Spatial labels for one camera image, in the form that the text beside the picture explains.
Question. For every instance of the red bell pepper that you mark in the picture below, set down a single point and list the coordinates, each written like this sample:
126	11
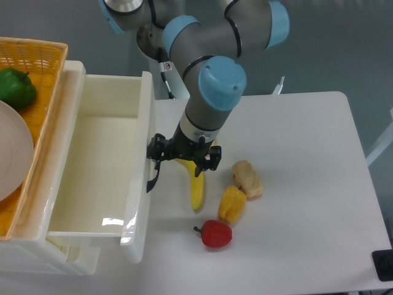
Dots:
214	234

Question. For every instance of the beige round plate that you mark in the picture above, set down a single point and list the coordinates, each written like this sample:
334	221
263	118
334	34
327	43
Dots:
16	150

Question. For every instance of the green bell pepper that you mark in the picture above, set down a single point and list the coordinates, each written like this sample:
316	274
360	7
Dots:
17	89

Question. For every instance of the yellow banana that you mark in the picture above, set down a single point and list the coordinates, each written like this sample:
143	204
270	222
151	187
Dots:
197	184

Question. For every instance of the white plastic drawer cabinet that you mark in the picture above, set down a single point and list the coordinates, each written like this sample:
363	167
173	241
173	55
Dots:
27	250

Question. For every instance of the black device at table edge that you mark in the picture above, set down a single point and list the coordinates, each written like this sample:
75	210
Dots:
382	260

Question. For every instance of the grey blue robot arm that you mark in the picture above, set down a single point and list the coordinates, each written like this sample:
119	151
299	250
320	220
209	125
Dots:
205	58

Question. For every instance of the rectangular bread loaf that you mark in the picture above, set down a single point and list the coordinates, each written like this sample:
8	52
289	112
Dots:
247	178

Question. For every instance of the yellow bell pepper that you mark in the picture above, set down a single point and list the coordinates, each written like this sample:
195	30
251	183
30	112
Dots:
231	205

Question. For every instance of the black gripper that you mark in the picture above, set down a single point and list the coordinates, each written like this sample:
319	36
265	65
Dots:
195	145

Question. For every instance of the orange woven basket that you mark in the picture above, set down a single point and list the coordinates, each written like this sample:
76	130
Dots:
44	60

